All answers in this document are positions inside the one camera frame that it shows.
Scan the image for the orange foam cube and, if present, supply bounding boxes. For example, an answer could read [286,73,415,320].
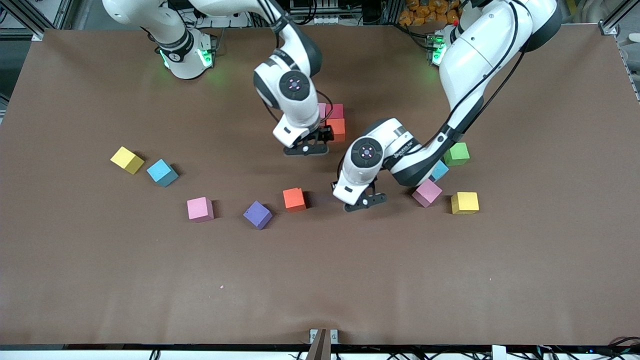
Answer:
[326,118,347,143]
[282,187,307,213]

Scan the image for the blue foam cube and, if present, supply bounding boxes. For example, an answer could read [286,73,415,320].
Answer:
[429,160,450,182]
[146,159,179,188]

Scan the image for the purple foam cube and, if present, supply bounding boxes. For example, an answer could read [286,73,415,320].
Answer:
[243,200,274,231]

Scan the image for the paper table cover sheet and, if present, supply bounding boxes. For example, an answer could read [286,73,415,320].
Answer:
[0,25,640,347]

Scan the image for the green foam cube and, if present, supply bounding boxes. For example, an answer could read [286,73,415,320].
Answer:
[442,142,471,167]

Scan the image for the yellow foam cube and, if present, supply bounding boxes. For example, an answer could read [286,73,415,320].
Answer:
[110,146,145,175]
[450,191,480,215]

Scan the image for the orange snack packets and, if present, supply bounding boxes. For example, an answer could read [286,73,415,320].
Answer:
[398,0,461,27]

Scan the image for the metal table edge bracket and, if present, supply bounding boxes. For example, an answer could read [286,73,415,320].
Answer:
[309,328,339,346]

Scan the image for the aluminium frame profile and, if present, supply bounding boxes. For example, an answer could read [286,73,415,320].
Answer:
[0,0,76,42]
[597,0,640,36]

